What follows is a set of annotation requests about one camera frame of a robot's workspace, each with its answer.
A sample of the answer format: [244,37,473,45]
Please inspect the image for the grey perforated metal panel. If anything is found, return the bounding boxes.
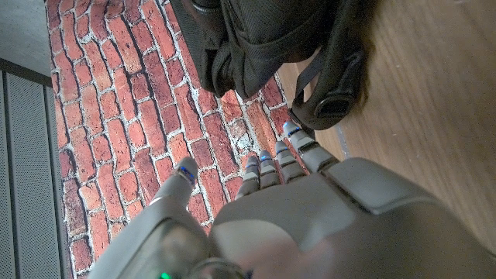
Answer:
[0,69,73,279]

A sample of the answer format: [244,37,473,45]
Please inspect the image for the red brick print backdrop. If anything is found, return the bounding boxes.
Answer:
[44,0,311,279]

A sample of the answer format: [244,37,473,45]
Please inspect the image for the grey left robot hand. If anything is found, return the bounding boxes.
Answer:
[87,120,496,279]

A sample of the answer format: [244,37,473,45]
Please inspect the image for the black backpack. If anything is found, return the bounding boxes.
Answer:
[169,0,379,131]

